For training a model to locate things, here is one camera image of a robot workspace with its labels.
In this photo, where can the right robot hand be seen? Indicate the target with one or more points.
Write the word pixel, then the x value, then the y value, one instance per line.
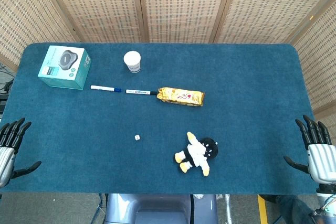
pixel 320 159

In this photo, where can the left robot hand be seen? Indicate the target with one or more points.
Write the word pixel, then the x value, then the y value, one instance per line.
pixel 6 155

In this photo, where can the small white die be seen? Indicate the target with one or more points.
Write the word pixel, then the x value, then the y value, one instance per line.
pixel 137 137

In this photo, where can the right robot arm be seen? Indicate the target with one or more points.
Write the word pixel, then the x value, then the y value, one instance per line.
pixel 325 200

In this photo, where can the teal speaker product box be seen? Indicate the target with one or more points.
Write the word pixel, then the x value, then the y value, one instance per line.
pixel 65 66

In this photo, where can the blue capped whiteboard marker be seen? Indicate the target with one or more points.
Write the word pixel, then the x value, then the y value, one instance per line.
pixel 105 88

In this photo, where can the black white plush penguin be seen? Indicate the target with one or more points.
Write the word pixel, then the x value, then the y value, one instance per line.
pixel 197 154

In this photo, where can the black capped whiteboard marker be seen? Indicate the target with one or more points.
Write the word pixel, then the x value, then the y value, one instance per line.
pixel 140 92

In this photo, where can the gold snack package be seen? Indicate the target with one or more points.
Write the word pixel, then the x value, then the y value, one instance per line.
pixel 181 96

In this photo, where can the blue carpet table mat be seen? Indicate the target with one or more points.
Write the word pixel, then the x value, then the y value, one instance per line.
pixel 168 129

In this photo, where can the white paper cup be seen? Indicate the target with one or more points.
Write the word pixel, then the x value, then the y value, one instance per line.
pixel 132 61

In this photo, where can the grey robot torso base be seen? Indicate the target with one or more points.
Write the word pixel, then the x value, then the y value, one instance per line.
pixel 160 209

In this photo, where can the woven bamboo folding screen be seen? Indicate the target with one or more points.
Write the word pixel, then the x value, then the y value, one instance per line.
pixel 168 6

